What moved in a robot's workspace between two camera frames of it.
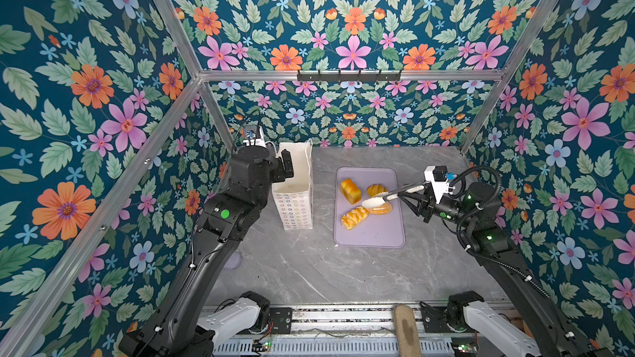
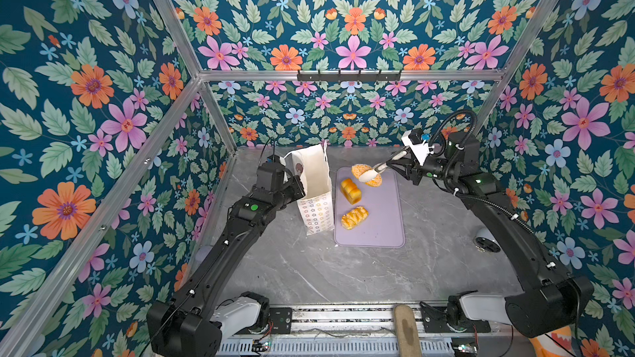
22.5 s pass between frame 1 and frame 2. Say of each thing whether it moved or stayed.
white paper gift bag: moved
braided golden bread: stayed
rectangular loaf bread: stayed
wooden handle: stayed
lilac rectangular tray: stayed
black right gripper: moved
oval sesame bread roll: moved
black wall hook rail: stayed
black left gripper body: moved
